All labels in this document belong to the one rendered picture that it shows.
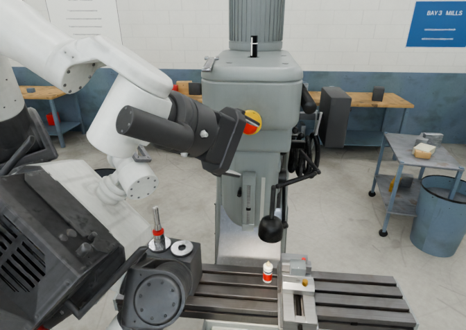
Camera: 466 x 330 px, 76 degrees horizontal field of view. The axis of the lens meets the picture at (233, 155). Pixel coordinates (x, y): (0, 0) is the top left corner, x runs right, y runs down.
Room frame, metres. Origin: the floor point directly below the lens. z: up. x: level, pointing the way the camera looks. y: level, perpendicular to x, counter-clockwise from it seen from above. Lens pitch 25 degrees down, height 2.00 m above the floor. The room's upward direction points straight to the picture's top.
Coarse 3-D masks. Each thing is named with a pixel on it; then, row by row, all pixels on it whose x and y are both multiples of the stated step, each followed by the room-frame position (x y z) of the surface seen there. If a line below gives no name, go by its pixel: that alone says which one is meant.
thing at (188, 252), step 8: (152, 240) 0.99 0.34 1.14; (168, 240) 0.99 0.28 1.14; (176, 240) 1.01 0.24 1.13; (184, 240) 0.99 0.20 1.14; (152, 248) 0.94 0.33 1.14; (160, 248) 0.94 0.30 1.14; (168, 248) 0.95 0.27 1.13; (176, 248) 0.94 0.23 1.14; (184, 248) 0.96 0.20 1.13; (192, 248) 0.94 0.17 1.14; (200, 248) 0.99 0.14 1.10; (152, 256) 0.92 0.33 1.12; (160, 256) 0.92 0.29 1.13; (168, 256) 0.92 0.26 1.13; (176, 256) 0.91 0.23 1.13; (184, 256) 0.91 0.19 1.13; (192, 256) 0.92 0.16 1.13; (200, 256) 0.98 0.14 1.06; (192, 264) 0.89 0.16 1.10; (200, 264) 0.98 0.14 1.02; (192, 272) 0.89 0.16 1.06; (200, 272) 0.97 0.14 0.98; (192, 288) 0.88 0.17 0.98
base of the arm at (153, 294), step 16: (128, 272) 0.40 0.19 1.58; (144, 272) 0.39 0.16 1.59; (160, 272) 0.39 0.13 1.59; (128, 288) 0.38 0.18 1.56; (144, 288) 0.37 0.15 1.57; (160, 288) 0.37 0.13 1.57; (176, 288) 0.37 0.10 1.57; (128, 304) 0.36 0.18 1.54; (144, 304) 0.36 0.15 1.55; (160, 304) 0.36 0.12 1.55; (176, 304) 0.36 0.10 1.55; (128, 320) 0.34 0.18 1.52; (144, 320) 0.34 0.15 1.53; (160, 320) 0.34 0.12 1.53
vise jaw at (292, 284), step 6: (282, 276) 0.89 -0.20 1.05; (288, 276) 0.89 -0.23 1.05; (294, 276) 0.89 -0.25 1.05; (300, 276) 0.89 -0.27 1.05; (282, 282) 0.86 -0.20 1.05; (288, 282) 0.85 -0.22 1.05; (294, 282) 0.85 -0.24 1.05; (300, 282) 0.85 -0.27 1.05; (312, 282) 0.85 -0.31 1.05; (282, 288) 0.84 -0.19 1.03; (288, 288) 0.84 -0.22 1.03; (294, 288) 0.84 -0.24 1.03; (300, 288) 0.83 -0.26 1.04; (306, 288) 0.83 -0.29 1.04; (312, 288) 0.83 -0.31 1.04; (300, 294) 0.83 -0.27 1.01; (306, 294) 0.83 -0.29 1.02; (312, 294) 0.82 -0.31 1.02
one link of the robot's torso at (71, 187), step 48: (0, 192) 0.36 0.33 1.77; (48, 192) 0.42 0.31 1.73; (96, 192) 0.51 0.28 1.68; (0, 240) 0.33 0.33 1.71; (48, 240) 0.33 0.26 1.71; (96, 240) 0.39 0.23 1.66; (144, 240) 0.49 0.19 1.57; (0, 288) 0.31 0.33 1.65; (48, 288) 0.30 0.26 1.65; (96, 288) 0.38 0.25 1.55
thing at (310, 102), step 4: (304, 88) 0.88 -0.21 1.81; (304, 92) 0.83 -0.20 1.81; (308, 92) 0.84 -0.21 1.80; (304, 96) 0.79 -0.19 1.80; (308, 96) 0.78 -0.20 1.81; (304, 100) 0.76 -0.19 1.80; (308, 100) 0.74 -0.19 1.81; (312, 100) 0.75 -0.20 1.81; (300, 104) 0.79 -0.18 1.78; (304, 104) 0.73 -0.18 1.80; (308, 104) 0.73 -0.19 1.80; (312, 104) 0.73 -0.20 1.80; (304, 108) 0.73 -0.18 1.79; (308, 108) 0.73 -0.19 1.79; (312, 108) 0.73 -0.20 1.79; (316, 108) 0.73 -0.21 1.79; (304, 112) 0.73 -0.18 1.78; (308, 112) 0.73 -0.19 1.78; (312, 112) 0.73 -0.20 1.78
